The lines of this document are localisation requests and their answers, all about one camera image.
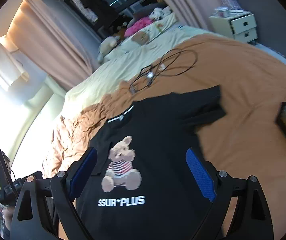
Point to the pink plush cloth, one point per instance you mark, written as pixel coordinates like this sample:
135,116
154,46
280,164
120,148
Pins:
138,25

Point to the black teddy bear t-shirt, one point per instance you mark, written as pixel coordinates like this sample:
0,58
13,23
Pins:
141,186

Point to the white spotted plush toy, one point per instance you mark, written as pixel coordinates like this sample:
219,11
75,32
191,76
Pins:
159,13

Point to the pink left curtain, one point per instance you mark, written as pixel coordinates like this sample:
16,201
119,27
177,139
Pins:
39,34

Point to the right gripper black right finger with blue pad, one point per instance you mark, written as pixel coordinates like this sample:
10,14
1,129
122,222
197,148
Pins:
218,187

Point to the cream bedside drawer cabinet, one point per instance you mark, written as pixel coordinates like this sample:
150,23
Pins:
241,27

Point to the pale yellow bed sheet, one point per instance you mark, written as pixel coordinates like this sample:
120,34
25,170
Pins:
75,124

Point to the person's left hand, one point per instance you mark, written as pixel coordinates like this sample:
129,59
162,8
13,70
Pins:
8,215

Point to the pink curtain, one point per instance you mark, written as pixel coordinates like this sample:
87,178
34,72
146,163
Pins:
39,34
183,2

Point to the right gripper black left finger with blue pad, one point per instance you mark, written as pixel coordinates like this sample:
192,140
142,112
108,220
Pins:
68,185

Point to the beige plush toy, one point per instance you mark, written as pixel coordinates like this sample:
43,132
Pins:
107,45

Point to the pink right curtain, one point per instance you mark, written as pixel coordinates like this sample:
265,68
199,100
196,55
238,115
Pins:
183,2

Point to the orange brown blanket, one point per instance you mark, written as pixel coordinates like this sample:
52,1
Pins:
247,139

